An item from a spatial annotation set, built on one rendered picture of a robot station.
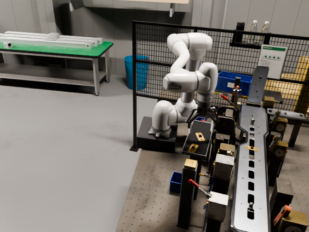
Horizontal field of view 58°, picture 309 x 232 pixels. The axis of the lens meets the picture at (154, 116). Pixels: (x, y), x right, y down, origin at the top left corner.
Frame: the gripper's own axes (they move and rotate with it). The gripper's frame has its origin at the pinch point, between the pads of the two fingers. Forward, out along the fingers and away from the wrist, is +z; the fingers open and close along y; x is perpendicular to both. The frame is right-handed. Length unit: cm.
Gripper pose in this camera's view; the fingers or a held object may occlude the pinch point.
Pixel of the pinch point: (200, 130)
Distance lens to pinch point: 168.5
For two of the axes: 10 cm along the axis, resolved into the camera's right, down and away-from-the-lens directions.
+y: 9.9, -0.4, 1.3
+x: -1.3, -4.9, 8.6
